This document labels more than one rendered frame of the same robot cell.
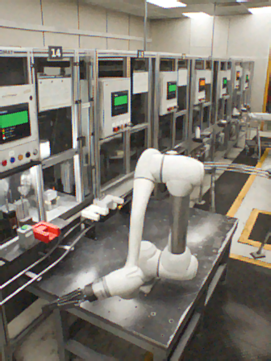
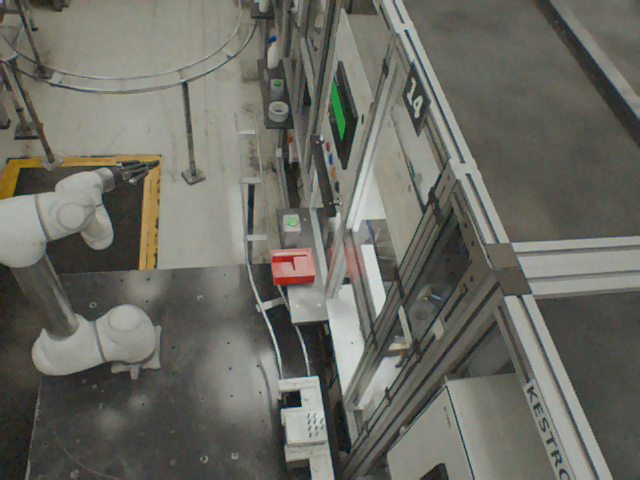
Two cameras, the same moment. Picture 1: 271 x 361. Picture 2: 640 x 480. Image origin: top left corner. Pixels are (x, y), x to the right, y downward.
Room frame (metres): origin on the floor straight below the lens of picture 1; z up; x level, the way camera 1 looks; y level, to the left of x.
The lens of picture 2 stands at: (2.52, -0.20, 2.62)
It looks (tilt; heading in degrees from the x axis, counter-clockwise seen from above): 53 degrees down; 133
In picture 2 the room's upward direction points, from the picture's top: 12 degrees clockwise
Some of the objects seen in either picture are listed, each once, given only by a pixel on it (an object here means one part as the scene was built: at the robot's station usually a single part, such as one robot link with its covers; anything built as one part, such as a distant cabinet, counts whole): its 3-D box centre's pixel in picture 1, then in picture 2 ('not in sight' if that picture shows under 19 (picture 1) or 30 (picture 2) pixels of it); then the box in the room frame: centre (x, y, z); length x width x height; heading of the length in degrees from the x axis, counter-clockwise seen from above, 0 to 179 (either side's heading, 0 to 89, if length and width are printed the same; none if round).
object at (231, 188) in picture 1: (246, 164); not in sight; (5.88, -2.20, 0.01); 5.85 x 0.59 x 0.01; 151
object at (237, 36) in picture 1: (204, 72); not in sight; (10.10, -2.10, 1.65); 3.78 x 0.08 x 3.30; 61
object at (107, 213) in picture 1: (103, 209); (303, 434); (2.22, 0.25, 0.84); 0.36 x 0.14 x 0.10; 151
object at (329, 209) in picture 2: (16, 168); (324, 171); (1.67, 0.69, 1.37); 0.36 x 0.04 x 0.04; 151
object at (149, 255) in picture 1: (144, 259); (126, 331); (1.55, -0.05, 0.85); 0.18 x 0.16 x 0.22; 75
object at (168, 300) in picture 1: (143, 246); (188, 446); (1.98, -0.06, 0.66); 1.50 x 1.06 x 0.04; 151
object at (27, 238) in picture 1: (25, 236); (292, 231); (1.58, 0.66, 0.97); 0.08 x 0.08 x 0.12; 61
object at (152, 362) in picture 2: (143, 275); (135, 351); (1.57, -0.05, 0.71); 0.22 x 0.18 x 0.06; 151
